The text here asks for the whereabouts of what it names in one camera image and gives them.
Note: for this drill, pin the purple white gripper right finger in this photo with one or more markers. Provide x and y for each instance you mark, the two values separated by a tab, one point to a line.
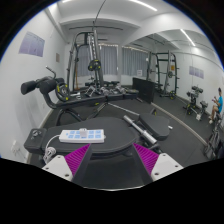
153	166

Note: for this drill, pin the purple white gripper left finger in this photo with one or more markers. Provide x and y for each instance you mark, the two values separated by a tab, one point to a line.
71	167

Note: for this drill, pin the white charger plug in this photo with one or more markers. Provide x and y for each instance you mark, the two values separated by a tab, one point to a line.
83	132

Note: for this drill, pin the black seat pad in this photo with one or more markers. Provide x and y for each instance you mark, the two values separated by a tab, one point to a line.
157	125

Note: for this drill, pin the white power strip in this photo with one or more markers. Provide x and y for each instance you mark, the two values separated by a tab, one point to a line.
73	136

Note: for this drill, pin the black padded weight bench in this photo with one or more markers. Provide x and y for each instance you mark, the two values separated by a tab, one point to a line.
108	136

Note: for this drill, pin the black yellow weight plate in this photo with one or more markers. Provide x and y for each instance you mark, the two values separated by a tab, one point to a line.
62	91

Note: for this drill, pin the black plyo box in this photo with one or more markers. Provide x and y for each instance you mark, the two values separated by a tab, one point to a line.
146	89

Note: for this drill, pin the black dumbbell rack bench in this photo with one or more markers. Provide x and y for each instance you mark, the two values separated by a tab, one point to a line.
93	94

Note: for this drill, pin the grey smith machine rack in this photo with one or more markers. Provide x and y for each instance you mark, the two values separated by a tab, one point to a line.
84	58

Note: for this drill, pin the purple wall poster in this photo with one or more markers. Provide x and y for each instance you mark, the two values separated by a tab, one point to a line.
32	44

